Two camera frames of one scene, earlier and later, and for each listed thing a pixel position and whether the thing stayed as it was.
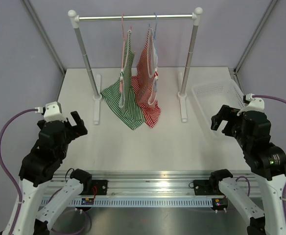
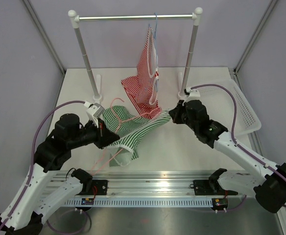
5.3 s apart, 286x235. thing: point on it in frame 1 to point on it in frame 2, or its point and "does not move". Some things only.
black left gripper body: [70, 134] to [93, 134]
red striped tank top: [145, 82] does not move
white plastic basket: [208, 98] does not move
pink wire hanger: [123, 43] to [118, 122]
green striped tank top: [121, 97] to [129, 128]
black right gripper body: [240, 136] to [181, 116]
